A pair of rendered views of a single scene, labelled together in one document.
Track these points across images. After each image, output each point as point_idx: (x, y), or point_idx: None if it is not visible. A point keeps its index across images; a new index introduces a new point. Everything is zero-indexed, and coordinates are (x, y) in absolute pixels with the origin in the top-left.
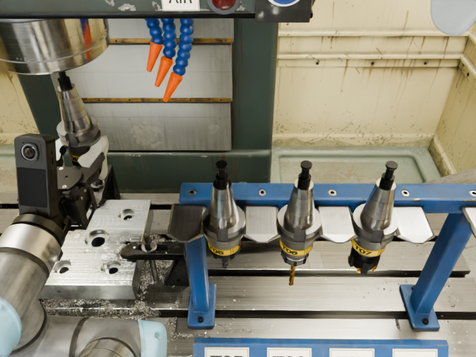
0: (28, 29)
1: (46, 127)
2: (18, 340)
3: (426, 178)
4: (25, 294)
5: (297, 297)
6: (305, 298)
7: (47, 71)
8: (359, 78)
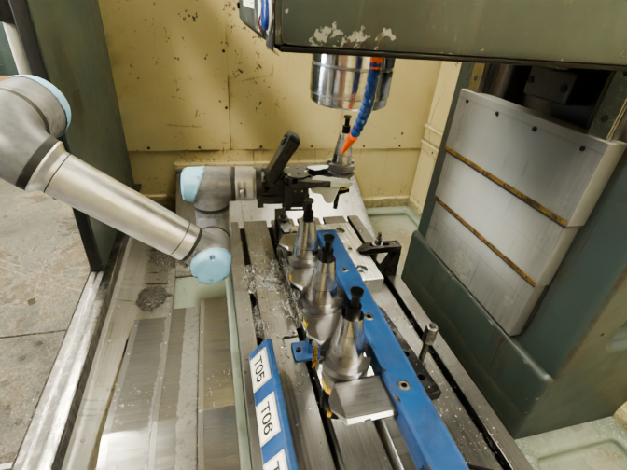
0: (314, 69)
1: (424, 214)
2: (192, 198)
3: None
4: (211, 185)
5: (349, 429)
6: (351, 437)
7: (314, 100)
8: None
